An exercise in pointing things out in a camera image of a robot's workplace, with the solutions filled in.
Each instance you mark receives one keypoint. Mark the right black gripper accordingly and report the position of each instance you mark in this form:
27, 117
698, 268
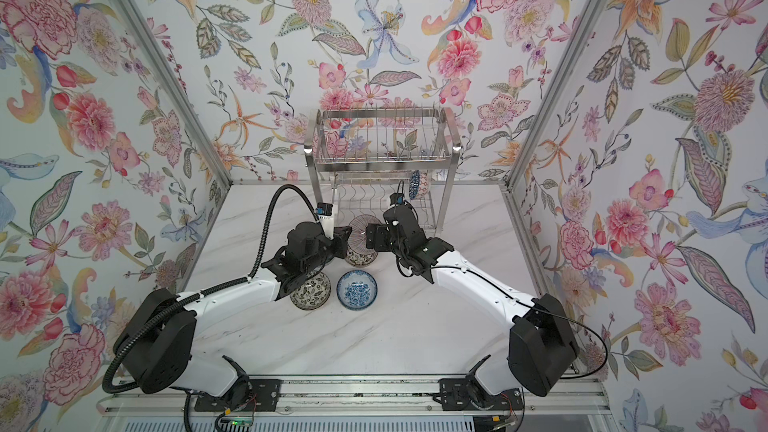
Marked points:
379, 234

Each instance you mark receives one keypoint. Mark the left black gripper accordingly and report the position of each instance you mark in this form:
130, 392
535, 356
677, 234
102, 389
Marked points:
340, 241

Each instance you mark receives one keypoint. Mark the purple striped bowl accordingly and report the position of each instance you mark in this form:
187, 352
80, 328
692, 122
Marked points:
358, 239

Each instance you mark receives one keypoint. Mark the blue triangle pattern bowl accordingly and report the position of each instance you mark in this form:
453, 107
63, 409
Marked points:
418, 185

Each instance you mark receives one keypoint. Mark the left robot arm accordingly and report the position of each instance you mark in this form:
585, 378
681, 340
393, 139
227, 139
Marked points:
156, 350

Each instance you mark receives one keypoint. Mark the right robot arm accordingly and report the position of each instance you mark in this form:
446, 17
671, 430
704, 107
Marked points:
541, 345

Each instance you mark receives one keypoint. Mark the steel two-tier dish rack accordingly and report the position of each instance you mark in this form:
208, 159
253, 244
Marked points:
357, 158

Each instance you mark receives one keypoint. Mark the light blue floral bowl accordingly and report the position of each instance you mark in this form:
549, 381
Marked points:
357, 290

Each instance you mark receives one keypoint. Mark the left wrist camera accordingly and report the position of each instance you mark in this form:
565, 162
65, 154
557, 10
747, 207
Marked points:
326, 217

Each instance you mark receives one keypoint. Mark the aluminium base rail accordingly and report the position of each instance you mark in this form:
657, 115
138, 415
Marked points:
391, 395

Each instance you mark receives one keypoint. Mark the left aluminium corner post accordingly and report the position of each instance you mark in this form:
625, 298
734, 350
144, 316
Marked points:
140, 30

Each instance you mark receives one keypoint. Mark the aluminium corner post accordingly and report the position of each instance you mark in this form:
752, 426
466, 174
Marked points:
561, 77
140, 30

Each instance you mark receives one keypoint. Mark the right aluminium corner post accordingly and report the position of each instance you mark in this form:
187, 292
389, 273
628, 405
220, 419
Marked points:
561, 77

